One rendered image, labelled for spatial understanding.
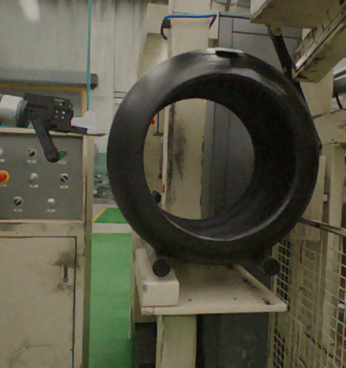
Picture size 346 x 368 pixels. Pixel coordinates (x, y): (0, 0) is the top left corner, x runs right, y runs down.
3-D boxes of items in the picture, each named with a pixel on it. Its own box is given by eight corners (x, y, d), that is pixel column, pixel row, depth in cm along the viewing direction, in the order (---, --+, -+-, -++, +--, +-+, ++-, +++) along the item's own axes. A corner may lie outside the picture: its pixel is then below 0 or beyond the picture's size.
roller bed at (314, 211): (258, 230, 142) (262, 154, 140) (292, 230, 144) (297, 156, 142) (280, 241, 122) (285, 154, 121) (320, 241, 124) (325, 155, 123)
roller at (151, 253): (156, 231, 120) (155, 245, 121) (143, 231, 120) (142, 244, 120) (172, 259, 86) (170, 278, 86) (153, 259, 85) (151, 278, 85)
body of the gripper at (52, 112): (72, 99, 88) (21, 90, 86) (67, 134, 88) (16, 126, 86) (76, 104, 95) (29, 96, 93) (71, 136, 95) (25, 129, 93)
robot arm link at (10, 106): (-3, 123, 85) (7, 126, 93) (17, 126, 86) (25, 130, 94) (2, 92, 85) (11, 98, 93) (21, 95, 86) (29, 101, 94)
